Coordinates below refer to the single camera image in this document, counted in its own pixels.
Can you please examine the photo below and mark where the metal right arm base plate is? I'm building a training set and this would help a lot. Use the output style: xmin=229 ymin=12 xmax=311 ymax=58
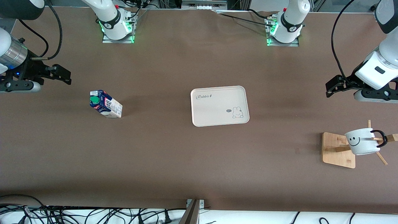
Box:
xmin=102 ymin=9 xmax=135 ymax=44

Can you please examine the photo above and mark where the white power strip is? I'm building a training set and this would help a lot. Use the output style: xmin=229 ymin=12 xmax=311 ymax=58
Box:
xmin=182 ymin=0 xmax=228 ymax=10

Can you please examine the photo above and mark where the wooden cup stand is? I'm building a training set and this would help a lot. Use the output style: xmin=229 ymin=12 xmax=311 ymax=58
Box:
xmin=322 ymin=120 xmax=398 ymax=169

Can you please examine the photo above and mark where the blue white milk carton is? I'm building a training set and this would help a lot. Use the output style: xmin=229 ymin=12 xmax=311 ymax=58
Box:
xmin=90 ymin=90 xmax=123 ymax=119

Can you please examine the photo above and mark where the metal bracket with bar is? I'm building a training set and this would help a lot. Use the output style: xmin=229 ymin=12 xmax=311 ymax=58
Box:
xmin=178 ymin=199 xmax=206 ymax=224

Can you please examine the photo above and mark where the cream rabbit print tray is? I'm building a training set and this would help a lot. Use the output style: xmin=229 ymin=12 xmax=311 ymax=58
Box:
xmin=190 ymin=86 xmax=250 ymax=127

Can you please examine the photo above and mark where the white smiley face cup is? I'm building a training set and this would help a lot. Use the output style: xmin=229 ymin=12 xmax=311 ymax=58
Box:
xmin=345 ymin=128 xmax=388 ymax=156

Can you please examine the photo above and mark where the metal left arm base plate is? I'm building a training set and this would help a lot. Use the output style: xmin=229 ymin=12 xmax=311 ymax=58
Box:
xmin=266 ymin=15 xmax=300 ymax=47

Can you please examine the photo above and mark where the black cable on table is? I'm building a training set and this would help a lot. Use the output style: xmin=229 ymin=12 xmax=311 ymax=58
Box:
xmin=217 ymin=9 xmax=276 ymax=29

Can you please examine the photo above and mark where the tangled black cable pile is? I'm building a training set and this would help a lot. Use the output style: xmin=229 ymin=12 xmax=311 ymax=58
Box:
xmin=0 ymin=194 xmax=187 ymax=224

